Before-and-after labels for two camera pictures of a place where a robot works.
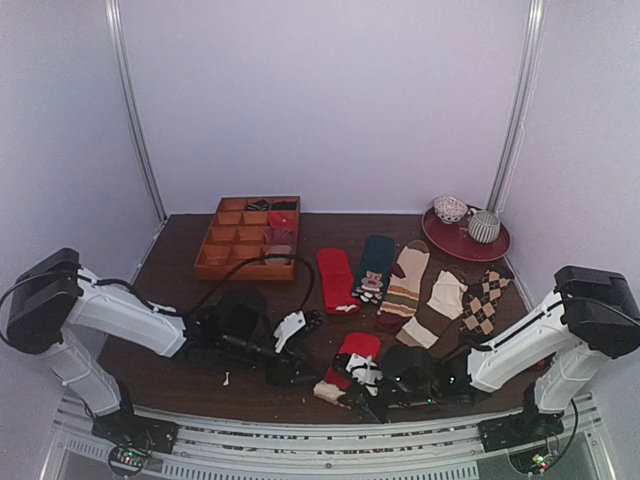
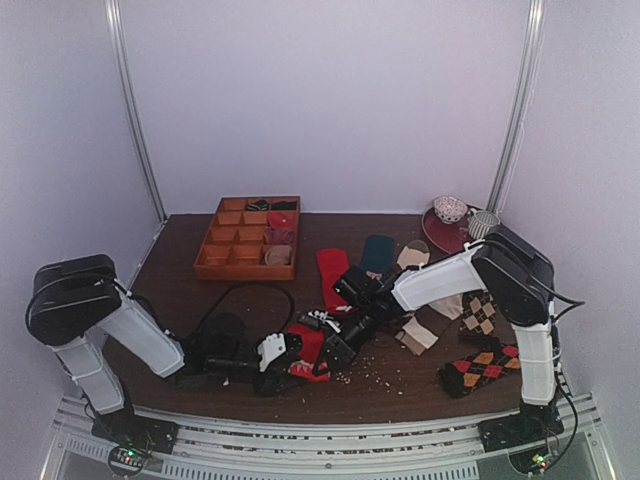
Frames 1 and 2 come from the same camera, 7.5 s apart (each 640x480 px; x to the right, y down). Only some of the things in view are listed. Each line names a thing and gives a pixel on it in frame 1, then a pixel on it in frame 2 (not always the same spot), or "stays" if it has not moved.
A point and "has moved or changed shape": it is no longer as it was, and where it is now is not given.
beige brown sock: [437, 320] stays
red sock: [338, 282] stays
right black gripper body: [361, 388] -> [339, 345]
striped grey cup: [484, 226] stays
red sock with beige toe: [335, 384] has moved or changed shape
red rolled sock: [283, 219] stays
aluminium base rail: [73, 450] stays
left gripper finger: [282, 377] -> [269, 389]
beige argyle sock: [481, 300] stays
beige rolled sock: [278, 255] stays
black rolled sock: [284, 205] stays
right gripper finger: [366, 404] -> [317, 372]
